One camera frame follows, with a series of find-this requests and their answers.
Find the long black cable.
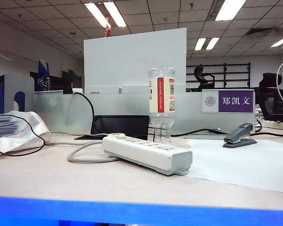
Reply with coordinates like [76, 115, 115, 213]
[171, 117, 283, 137]

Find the black shelf rack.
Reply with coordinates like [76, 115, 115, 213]
[186, 62, 252, 89]

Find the frosted glass desk partition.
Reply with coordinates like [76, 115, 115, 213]
[33, 90, 257, 135]

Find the red hanging ornament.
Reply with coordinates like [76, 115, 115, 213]
[104, 16, 112, 38]

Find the small black office chair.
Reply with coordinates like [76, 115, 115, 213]
[193, 65, 216, 92]

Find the blue table edge strip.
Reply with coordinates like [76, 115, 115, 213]
[0, 196, 283, 226]

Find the thin black cable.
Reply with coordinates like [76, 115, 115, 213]
[0, 113, 47, 157]

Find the thick black cable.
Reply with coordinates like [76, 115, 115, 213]
[73, 92, 96, 135]

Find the blue trophy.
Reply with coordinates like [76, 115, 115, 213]
[36, 59, 52, 92]

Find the purple and white name plate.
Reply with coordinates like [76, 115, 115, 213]
[201, 89, 256, 114]

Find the grey stapler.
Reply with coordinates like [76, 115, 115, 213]
[222, 122, 258, 149]

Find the wide ceiling light panel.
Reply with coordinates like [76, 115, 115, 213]
[215, 0, 248, 22]

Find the double tube ceiling light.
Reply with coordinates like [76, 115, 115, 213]
[84, 1, 127, 28]

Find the white paper sheet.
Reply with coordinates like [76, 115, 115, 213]
[185, 138, 283, 194]

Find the slanted ceiling light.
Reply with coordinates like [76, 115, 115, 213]
[270, 33, 283, 48]

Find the white plastic bag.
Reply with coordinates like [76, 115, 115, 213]
[0, 110, 52, 159]

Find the white power strip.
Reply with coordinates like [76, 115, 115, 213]
[102, 133, 193, 177]

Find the small double ceiling light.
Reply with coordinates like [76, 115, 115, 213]
[194, 37, 220, 51]

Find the white board panel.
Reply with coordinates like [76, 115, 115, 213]
[83, 27, 188, 95]

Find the upside-down clear plastic bottle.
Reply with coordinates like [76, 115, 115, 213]
[148, 67, 176, 145]

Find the grey metal bookend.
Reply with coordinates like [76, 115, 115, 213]
[3, 72, 35, 114]

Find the large black office chair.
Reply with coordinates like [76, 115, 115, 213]
[254, 72, 283, 123]

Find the grey power strip cord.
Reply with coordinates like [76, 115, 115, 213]
[67, 140, 120, 164]

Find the black tablet with stand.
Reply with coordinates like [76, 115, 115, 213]
[74, 114, 150, 141]

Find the white cube puzzle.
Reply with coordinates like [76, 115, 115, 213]
[148, 121, 168, 143]

